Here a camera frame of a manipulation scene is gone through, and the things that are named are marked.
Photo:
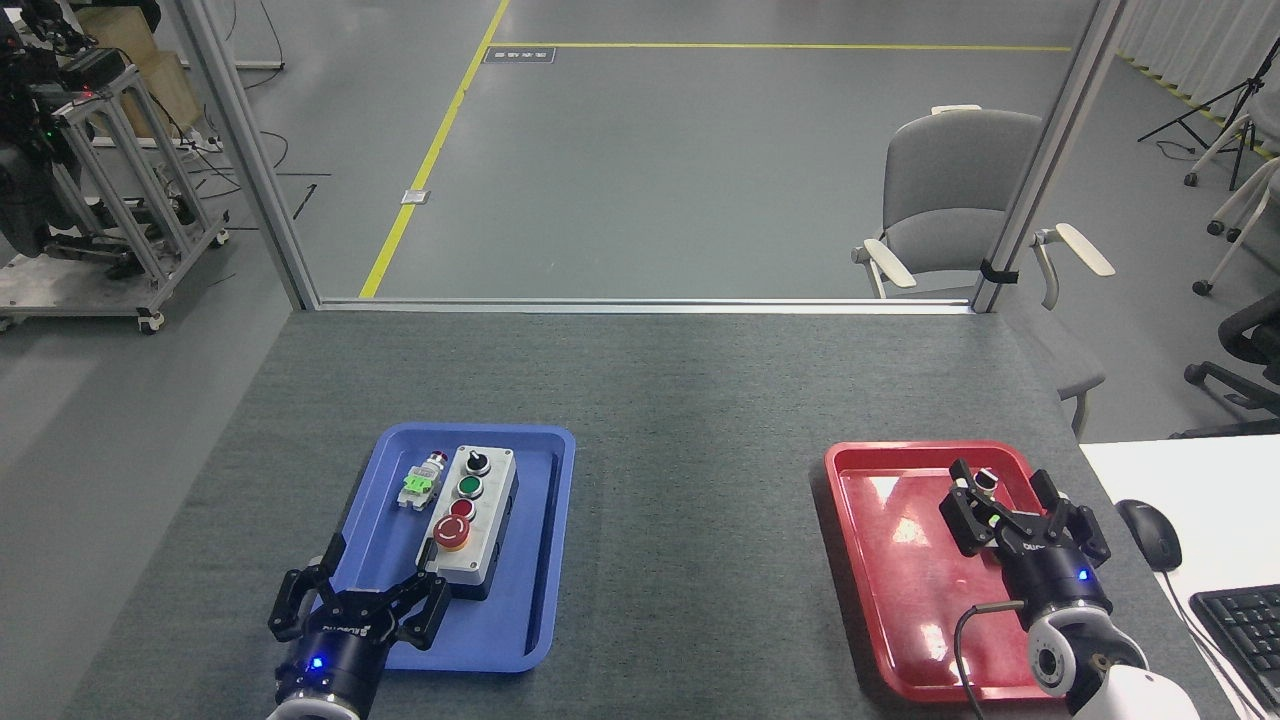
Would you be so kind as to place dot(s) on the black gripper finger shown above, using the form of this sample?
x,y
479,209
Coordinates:
x,y
1080,530
290,605
965,520
420,615

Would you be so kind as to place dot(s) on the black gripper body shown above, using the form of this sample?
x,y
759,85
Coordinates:
x,y
1055,580
335,660

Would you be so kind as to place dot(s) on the grey four-button control box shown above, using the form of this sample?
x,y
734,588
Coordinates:
x,y
485,520

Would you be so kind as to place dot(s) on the brown cardboard box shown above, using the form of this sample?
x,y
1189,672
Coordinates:
x,y
165,85

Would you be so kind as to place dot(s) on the black computer mouse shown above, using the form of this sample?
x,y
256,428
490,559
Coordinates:
x,y
1150,535

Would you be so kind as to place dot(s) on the red plastic tray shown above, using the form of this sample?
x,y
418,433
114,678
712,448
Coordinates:
x,y
900,580

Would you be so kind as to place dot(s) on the blue plastic tray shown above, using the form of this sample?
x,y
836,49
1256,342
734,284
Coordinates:
x,y
530,540

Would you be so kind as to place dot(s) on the white desk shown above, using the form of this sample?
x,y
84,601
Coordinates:
x,y
1210,480

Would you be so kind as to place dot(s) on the black keyboard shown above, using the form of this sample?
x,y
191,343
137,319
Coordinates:
x,y
1245,630

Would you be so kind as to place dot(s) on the black office chair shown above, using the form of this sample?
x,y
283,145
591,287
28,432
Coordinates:
x,y
1250,340

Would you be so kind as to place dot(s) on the grey chair with white armrests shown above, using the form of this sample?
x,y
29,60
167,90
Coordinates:
x,y
950,180

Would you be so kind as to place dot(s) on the white chair base on wheels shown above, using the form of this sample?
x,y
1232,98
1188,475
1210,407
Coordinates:
x,y
1240,215

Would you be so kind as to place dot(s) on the silver floor socket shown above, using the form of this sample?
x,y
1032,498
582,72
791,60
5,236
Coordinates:
x,y
415,196

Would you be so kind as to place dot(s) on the black tripod stand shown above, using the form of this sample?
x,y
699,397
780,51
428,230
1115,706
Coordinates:
x,y
1245,95

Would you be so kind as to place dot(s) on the black machine on cart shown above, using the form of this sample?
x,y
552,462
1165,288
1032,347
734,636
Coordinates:
x,y
25,120

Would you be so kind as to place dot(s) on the dark floor label plate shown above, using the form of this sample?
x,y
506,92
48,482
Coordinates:
x,y
520,55

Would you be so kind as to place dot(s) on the black-headed push button switch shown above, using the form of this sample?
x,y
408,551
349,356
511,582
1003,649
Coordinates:
x,y
988,479

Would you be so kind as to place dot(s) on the red-headed push button switch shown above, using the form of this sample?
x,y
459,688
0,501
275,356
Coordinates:
x,y
420,485

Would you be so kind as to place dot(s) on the silver frame post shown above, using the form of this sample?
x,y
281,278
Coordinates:
x,y
250,150
1050,150

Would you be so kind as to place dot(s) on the silver frame rail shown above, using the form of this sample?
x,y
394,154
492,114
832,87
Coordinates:
x,y
640,304

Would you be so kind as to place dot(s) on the aluminium frame cart on wheels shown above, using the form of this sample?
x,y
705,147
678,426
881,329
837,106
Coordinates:
x,y
120,190

